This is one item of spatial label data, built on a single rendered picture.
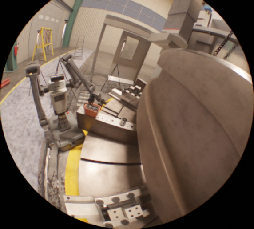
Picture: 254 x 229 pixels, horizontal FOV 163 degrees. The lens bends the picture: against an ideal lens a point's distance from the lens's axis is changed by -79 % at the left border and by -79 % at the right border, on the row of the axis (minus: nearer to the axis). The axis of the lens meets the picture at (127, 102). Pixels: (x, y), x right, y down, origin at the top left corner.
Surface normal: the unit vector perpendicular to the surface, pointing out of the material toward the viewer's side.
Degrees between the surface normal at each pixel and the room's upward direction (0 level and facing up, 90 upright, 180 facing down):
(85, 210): 0
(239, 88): 90
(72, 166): 0
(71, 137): 0
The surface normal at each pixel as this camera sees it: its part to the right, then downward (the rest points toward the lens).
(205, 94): -0.94, -0.21
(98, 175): 0.33, -0.77
